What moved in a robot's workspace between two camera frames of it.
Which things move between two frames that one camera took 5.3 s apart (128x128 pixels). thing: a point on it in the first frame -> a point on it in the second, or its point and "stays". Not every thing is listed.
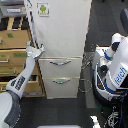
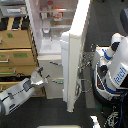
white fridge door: (61, 26) -> (71, 43)
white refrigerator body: (61, 28) stays
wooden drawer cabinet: (15, 34) stays
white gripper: (33, 51) -> (37, 80)
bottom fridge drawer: (61, 87) stays
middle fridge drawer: (60, 67) stays
